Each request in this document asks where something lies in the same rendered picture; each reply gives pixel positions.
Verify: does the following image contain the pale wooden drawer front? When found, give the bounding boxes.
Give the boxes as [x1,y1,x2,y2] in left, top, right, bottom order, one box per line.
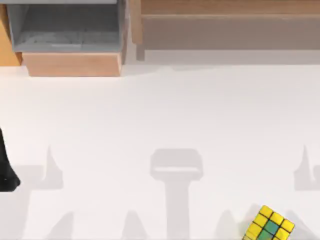
[21,51,124,77]

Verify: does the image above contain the wooden open shelf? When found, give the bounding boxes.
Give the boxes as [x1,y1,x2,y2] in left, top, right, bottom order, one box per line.
[131,0,320,62]

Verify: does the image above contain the colourful puzzle cube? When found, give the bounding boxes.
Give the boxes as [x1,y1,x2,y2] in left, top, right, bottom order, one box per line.
[242,204,296,240]

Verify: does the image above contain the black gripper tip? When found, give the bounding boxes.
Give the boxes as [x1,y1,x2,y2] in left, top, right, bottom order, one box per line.
[0,127,21,193]

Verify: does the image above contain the wooden cupboard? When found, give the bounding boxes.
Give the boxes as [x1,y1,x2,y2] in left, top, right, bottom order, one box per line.
[0,4,24,67]

